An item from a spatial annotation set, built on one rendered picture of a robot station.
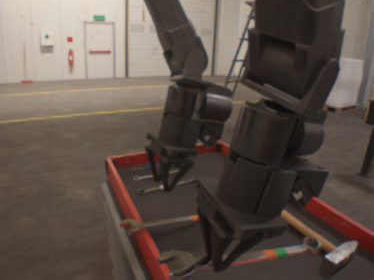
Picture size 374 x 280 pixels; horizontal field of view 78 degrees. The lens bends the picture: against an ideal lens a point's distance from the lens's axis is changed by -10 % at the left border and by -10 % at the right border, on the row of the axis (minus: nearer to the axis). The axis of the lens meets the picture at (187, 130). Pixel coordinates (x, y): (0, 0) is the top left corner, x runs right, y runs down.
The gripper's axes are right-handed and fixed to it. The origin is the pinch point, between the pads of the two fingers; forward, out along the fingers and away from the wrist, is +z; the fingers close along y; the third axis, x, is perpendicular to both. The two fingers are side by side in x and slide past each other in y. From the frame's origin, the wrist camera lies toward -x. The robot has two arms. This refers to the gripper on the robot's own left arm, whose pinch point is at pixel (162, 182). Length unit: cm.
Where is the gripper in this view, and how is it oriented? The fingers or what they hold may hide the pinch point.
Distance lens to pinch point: 53.0
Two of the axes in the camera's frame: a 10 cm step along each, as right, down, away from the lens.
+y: -5.3, -2.9, 8.0
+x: -8.2, -0.7, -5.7
